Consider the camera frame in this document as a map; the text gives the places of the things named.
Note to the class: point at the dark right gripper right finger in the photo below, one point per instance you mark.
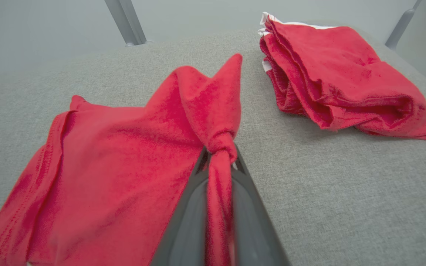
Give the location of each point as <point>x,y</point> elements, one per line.
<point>253,229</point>

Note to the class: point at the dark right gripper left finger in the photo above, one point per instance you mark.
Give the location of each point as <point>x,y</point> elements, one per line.
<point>187,229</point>

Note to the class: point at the red Bulls basketball jersey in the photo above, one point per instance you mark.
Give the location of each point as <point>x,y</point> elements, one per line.
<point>105,166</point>

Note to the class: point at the red shorts with white stripe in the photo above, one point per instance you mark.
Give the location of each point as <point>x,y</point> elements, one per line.
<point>338,74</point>

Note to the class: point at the grey metal partition post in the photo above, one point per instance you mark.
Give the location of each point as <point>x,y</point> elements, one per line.
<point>401,26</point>
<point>121,22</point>
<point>134,22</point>

